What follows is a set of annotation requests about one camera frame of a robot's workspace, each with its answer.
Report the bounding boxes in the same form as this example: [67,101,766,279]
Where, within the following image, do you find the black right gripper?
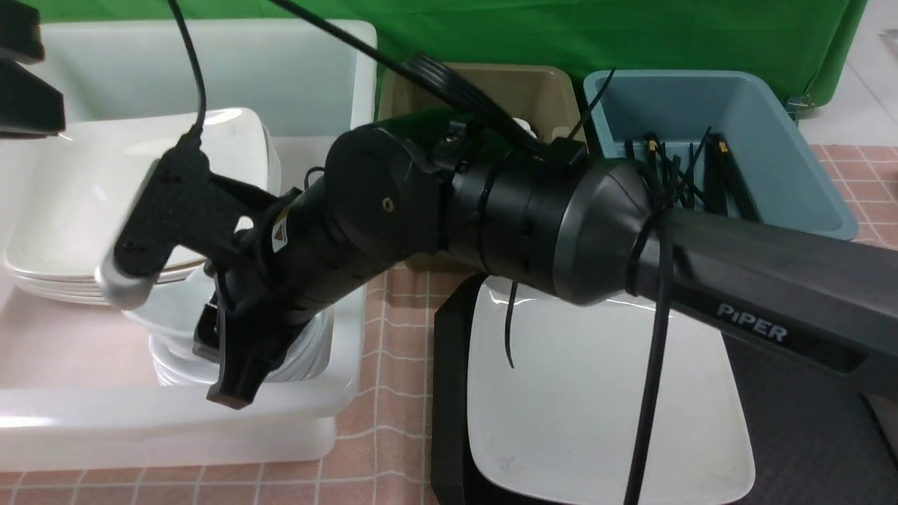
[193,175,394,410]

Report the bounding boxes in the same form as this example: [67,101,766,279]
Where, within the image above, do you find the white square rice plate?
[467,277,755,504]

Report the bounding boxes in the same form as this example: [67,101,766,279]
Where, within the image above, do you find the small white bowl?
[124,271,217,361]

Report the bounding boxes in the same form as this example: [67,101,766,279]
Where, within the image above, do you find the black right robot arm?
[206,118,896,410]

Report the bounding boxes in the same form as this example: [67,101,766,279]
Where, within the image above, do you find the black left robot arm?
[1,1,65,140]

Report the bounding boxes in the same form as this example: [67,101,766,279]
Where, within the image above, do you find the top stacked white plate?
[4,108,281,278]

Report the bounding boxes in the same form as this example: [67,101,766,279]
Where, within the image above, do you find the lower stacked white bowls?
[149,310,333,386]

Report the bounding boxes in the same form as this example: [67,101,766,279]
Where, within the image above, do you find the lower stacked white plates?
[8,126,281,307]

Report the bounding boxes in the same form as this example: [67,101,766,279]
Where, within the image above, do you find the pink checkered tablecloth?
[0,144,898,505]

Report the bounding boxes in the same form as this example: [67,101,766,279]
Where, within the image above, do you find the large white plastic bin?
[2,19,376,472]

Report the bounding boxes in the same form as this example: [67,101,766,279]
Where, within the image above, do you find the olive green plastic bin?
[377,63,583,272]

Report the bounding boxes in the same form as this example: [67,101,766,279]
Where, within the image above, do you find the black chopstick in bin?
[711,133,761,222]

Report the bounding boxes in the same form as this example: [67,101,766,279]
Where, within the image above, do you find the blue plastic bin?
[583,69,859,241]

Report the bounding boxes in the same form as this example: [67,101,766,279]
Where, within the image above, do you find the black plastic serving tray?
[430,275,896,504]

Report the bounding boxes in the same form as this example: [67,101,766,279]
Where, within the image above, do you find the green backdrop cloth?
[21,0,868,109]

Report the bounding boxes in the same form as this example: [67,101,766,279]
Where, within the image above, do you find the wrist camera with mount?
[95,133,281,311]

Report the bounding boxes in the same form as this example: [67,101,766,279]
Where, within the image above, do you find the black cable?
[623,210,676,505]

